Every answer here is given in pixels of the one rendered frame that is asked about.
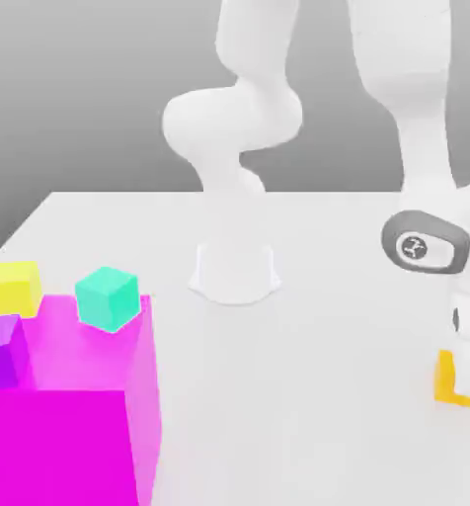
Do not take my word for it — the small orange cube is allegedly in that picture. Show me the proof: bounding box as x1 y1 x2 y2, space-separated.
432 348 470 411

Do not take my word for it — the small teal cube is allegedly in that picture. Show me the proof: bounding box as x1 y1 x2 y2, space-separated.
74 265 141 334

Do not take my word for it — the small yellow cube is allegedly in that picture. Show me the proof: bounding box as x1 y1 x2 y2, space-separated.
0 260 43 320

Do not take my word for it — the small purple cube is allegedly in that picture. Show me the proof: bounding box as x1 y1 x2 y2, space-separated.
0 313 38 392

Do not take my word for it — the large magenta box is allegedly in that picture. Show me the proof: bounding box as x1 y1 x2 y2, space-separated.
0 294 164 506

